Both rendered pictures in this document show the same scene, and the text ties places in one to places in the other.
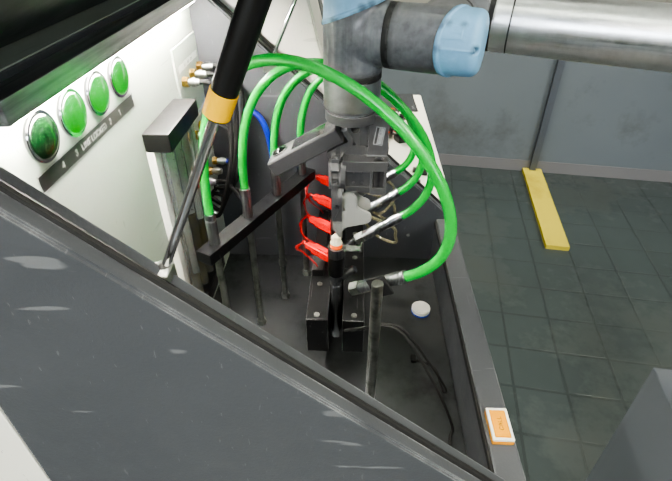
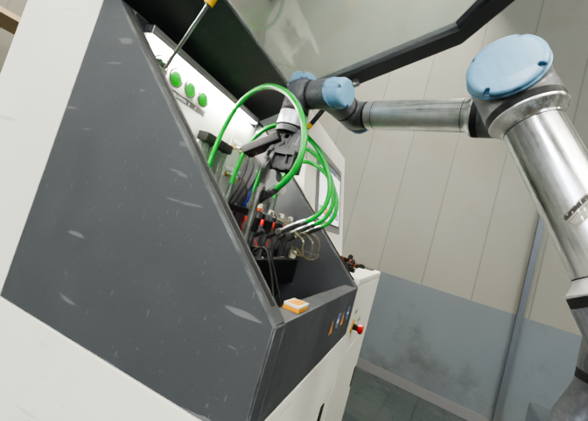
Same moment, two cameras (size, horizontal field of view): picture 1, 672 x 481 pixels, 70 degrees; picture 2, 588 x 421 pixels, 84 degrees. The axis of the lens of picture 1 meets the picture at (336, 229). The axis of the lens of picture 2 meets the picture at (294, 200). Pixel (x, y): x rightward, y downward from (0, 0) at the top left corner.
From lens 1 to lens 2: 64 cm
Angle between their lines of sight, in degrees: 44
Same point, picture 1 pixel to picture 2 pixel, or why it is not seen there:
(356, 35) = (296, 87)
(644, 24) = (430, 101)
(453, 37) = (331, 80)
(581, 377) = not seen: outside the picture
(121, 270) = (147, 52)
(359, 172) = (281, 157)
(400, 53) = (310, 91)
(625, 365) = not seen: outside the picture
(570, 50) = (397, 116)
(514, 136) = (476, 389)
